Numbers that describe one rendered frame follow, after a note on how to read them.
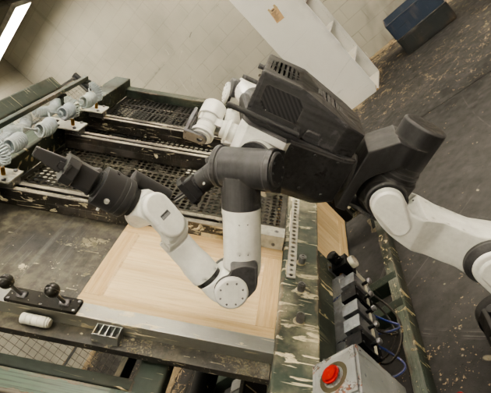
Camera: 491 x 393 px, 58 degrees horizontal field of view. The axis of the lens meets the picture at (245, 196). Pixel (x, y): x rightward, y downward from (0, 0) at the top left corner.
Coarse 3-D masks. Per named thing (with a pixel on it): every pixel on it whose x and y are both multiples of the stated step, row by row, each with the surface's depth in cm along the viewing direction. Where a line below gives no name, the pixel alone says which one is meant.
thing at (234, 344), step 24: (0, 288) 122; (48, 312) 118; (96, 312) 119; (120, 312) 120; (144, 336) 117; (168, 336) 116; (192, 336) 116; (216, 336) 117; (240, 336) 118; (264, 360) 116
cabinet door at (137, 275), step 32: (128, 224) 159; (128, 256) 144; (160, 256) 146; (96, 288) 129; (128, 288) 132; (160, 288) 133; (192, 288) 135; (256, 288) 139; (192, 320) 123; (224, 320) 125; (256, 320) 126
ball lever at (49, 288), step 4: (48, 284) 109; (52, 284) 109; (56, 284) 110; (44, 288) 109; (48, 288) 108; (52, 288) 108; (56, 288) 109; (44, 292) 108; (48, 292) 108; (52, 292) 108; (56, 292) 109; (48, 296) 108; (52, 296) 109; (56, 296) 113; (60, 296) 114; (60, 300) 115; (64, 300) 117; (68, 300) 118; (60, 304) 118; (64, 304) 118; (68, 304) 118
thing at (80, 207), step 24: (0, 144) 156; (0, 168) 159; (0, 192) 162; (24, 192) 160; (48, 192) 163; (72, 192) 163; (96, 216) 161; (120, 216) 160; (192, 216) 160; (264, 240) 156
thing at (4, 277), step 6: (0, 276) 110; (6, 276) 109; (12, 276) 111; (0, 282) 109; (6, 282) 109; (12, 282) 110; (6, 288) 109; (12, 288) 113; (18, 294) 118; (24, 294) 118
